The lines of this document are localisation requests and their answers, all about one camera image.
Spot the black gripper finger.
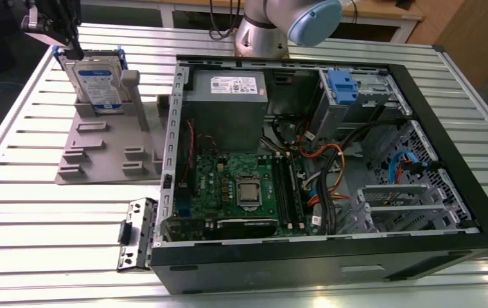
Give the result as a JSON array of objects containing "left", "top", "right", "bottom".
[{"left": 64, "top": 28, "right": 85, "bottom": 61}]

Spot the hard disk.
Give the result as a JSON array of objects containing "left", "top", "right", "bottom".
[{"left": 53, "top": 47, "right": 130, "bottom": 115}]

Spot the blue data wire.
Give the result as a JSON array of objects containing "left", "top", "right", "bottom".
[{"left": 389, "top": 150, "right": 432, "bottom": 186}]

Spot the metal disk bay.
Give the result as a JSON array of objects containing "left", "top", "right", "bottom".
[{"left": 357, "top": 184, "right": 475, "bottom": 234}]

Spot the grey parts rack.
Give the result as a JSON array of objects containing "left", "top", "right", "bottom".
[{"left": 54, "top": 70, "right": 172, "bottom": 186}]

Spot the grey power supply unit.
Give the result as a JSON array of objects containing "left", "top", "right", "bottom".
[{"left": 182, "top": 69, "right": 269, "bottom": 155}]

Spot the green motherboard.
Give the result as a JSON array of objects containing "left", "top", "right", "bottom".
[{"left": 173, "top": 153, "right": 320, "bottom": 238}]

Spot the silver CPU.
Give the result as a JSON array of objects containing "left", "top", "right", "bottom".
[{"left": 238, "top": 183, "right": 261, "bottom": 203}]

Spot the blue plastic drive latch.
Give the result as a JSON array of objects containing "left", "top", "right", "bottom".
[{"left": 325, "top": 70, "right": 360, "bottom": 105}]

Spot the black CPU socket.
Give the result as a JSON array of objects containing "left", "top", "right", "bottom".
[{"left": 233, "top": 174, "right": 266, "bottom": 211}]

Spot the black RAM slot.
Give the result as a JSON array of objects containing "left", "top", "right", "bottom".
[
  {"left": 272, "top": 153, "right": 293, "bottom": 229},
  {"left": 285, "top": 152, "right": 308, "bottom": 229}
]

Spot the metal optical drive cage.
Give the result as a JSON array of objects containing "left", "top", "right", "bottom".
[{"left": 312, "top": 69, "right": 412, "bottom": 142}]

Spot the black graphics card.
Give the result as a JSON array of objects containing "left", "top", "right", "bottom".
[{"left": 161, "top": 217, "right": 278, "bottom": 241}]

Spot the black PC case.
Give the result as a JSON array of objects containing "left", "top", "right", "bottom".
[{"left": 149, "top": 54, "right": 488, "bottom": 295}]

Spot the wooden cabinet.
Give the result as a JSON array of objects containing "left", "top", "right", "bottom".
[{"left": 405, "top": 0, "right": 488, "bottom": 87}]

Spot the thin red black wire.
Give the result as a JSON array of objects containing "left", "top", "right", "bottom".
[{"left": 185, "top": 118, "right": 197, "bottom": 187}]

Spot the orange wire bundle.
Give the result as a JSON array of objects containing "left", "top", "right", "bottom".
[{"left": 298, "top": 143, "right": 352, "bottom": 206}]

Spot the thick black cable bundle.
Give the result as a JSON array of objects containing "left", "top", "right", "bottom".
[{"left": 316, "top": 118, "right": 411, "bottom": 235}]

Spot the black red power wire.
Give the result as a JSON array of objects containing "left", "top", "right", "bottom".
[{"left": 400, "top": 158, "right": 441, "bottom": 176}]

